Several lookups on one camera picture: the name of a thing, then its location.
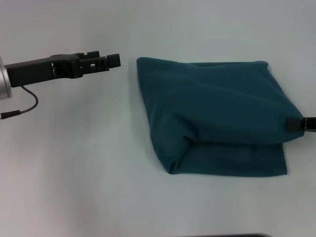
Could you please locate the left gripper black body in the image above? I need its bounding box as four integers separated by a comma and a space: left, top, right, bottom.
4, 52, 82, 88

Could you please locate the teal T-shirt with FREE print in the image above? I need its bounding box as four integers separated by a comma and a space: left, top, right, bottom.
136, 57, 305, 176

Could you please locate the left gripper cable with plug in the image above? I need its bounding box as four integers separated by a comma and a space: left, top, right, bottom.
0, 85, 40, 120

